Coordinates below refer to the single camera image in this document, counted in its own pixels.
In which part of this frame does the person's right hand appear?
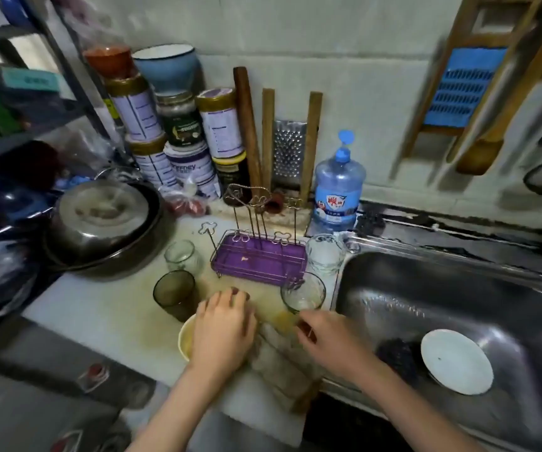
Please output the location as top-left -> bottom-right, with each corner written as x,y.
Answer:
294,308 -> 378,382

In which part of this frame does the person's left hand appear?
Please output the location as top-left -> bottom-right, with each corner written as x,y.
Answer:
188,287 -> 259,377

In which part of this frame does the yellow mug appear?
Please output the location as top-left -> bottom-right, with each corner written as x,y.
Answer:
177,313 -> 199,363

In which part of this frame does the beige dish cloth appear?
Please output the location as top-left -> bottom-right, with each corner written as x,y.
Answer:
247,320 -> 324,415

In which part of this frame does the brown amber glass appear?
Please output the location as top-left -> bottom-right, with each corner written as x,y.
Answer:
152,270 -> 199,323

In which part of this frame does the small clear glass cup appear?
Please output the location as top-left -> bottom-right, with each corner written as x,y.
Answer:
164,239 -> 198,273

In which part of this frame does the person's right forearm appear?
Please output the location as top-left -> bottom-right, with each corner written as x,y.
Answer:
351,357 -> 489,452

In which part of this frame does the person's left forearm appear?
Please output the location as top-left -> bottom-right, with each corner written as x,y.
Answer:
125,362 -> 225,452

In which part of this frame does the purple plastic tray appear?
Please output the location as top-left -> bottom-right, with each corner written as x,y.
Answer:
211,232 -> 310,286

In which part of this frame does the black wok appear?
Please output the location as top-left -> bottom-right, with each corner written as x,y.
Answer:
43,174 -> 167,276

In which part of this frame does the white plate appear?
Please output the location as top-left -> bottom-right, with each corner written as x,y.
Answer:
420,328 -> 495,396

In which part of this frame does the plastic bag with red contents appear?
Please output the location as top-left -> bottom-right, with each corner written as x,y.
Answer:
161,178 -> 206,217

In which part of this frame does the small blue water bottle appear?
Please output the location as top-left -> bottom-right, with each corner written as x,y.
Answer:
312,129 -> 367,232

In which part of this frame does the steel pot lid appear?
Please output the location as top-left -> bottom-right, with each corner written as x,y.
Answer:
49,180 -> 150,258

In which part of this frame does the stainless steel sink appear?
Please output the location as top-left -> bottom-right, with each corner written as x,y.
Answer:
322,230 -> 542,452

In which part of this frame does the wooden framed metal grater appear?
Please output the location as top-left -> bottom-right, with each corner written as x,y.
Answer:
260,87 -> 324,203

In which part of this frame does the stack of labelled tin cans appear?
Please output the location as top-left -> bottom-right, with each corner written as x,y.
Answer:
102,72 -> 252,205

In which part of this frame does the wooden rolling pin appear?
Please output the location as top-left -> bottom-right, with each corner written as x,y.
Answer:
232,67 -> 265,189

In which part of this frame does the blue enamel bowl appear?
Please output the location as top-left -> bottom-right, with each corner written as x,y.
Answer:
132,44 -> 203,95

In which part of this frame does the metal storage shelf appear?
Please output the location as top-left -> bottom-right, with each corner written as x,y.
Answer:
0,0 -> 126,170

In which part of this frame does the wooden slicer with blue blade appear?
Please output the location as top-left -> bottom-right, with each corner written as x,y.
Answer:
401,0 -> 542,164

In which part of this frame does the brown bowl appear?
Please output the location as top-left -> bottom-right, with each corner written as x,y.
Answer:
83,44 -> 137,81

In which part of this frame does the teal box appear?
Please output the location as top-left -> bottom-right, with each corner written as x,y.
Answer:
1,67 -> 62,93

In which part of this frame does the wooden spatula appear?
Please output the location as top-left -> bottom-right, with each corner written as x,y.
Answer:
454,0 -> 542,177

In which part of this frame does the metal wire cup rack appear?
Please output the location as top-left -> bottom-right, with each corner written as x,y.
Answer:
198,183 -> 312,288

